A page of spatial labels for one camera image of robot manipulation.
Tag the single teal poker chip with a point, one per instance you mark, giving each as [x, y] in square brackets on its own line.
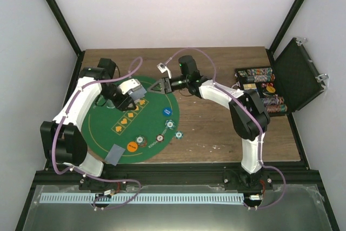
[179, 134]

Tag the red poker chip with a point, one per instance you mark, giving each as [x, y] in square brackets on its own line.
[160, 138]

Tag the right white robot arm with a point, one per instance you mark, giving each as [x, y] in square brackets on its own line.
[250, 118]

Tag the blue checkered playing card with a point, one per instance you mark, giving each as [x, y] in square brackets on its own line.
[114, 155]

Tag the green round poker mat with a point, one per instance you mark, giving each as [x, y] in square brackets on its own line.
[104, 126]

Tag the light blue slotted strip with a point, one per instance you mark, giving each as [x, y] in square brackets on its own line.
[144, 198]

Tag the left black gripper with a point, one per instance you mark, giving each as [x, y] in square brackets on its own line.
[121, 105]

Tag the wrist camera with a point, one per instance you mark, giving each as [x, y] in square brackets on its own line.
[129, 85]
[164, 68]

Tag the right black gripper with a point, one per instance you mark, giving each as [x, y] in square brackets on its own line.
[165, 86]

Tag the blue playing card deck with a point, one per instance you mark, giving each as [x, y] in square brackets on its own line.
[137, 93]

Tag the blue small blind button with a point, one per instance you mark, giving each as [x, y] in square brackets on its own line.
[167, 111]

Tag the poker chip stack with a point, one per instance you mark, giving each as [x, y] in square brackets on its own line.
[141, 141]
[170, 124]

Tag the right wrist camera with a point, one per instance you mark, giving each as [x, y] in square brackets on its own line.
[164, 68]

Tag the orange big blind button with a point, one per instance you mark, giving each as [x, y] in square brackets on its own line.
[132, 147]

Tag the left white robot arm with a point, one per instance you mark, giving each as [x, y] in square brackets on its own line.
[63, 142]

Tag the black poker case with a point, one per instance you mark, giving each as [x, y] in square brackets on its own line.
[288, 84]

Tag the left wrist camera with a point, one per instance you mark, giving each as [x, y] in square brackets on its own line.
[129, 85]

